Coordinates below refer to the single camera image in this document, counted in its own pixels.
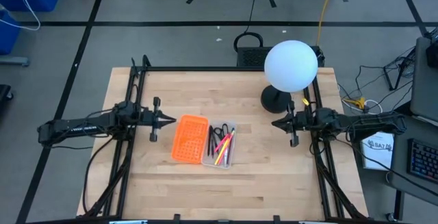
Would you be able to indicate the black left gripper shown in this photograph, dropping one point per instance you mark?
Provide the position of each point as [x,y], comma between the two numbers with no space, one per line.
[147,118]

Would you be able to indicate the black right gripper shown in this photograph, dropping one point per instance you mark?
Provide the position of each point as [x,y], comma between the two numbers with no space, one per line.
[304,121]

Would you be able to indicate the clear plastic supply box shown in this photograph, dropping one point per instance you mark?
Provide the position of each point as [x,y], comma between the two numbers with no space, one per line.
[207,159]

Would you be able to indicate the pink pencil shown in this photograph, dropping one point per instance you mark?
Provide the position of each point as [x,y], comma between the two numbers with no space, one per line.
[226,153]

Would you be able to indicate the yellow highlighter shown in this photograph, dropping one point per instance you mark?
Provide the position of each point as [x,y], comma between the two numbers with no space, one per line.
[222,153]

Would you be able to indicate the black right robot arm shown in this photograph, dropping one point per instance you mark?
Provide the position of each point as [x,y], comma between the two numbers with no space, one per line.
[369,124]

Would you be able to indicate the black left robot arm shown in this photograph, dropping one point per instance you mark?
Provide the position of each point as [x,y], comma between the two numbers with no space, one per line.
[78,128]

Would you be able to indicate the orange perforated box lid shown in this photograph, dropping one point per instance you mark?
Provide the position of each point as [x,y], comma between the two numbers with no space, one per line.
[190,140]

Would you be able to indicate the black lamp base with pole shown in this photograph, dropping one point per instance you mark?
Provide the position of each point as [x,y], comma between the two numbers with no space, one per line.
[273,104]

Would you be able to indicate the yellow tag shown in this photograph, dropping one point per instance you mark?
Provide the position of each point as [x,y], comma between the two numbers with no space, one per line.
[305,101]

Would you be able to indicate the white globe lamp shade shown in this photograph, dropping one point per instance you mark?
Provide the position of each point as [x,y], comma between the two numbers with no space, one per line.
[291,66]

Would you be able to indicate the black computer case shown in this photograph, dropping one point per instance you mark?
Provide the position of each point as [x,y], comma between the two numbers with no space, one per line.
[251,57]

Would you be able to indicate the black table clamp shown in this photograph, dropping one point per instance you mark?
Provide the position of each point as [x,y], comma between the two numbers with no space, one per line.
[177,218]
[276,219]

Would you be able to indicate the white paper manual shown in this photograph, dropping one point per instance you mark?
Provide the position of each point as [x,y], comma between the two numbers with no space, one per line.
[376,155]

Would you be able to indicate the grey desk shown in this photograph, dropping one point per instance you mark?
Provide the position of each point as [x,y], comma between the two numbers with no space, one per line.
[400,162]
[422,80]

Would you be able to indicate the black tripod stand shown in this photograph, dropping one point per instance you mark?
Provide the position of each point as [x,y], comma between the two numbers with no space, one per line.
[397,70]

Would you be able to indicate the black keyboard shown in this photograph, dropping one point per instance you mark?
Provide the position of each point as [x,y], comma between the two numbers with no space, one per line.
[424,160]

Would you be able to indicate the black caster foot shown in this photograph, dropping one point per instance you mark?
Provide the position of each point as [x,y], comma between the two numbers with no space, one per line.
[5,95]

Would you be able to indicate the grey metal foot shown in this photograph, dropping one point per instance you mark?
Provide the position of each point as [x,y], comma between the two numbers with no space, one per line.
[13,61]

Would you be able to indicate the black device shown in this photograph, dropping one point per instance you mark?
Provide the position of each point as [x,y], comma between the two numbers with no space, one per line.
[433,51]

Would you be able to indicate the black aluminium rig frame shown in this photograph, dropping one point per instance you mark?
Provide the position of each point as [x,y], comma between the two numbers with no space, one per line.
[205,68]

